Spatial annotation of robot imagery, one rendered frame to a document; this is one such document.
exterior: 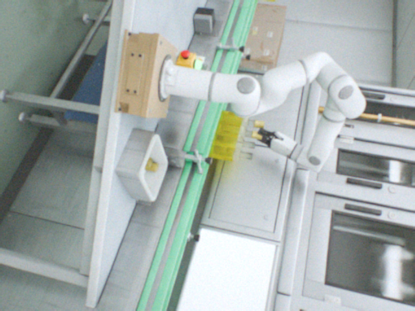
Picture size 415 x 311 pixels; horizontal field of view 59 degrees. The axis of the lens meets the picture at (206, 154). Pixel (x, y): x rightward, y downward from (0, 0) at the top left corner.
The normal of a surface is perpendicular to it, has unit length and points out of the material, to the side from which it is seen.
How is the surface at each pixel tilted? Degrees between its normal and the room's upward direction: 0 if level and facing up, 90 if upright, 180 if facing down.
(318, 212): 90
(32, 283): 90
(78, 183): 90
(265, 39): 99
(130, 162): 90
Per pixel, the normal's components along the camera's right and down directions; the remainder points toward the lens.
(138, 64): -0.22, 0.09
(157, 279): -0.08, -0.51
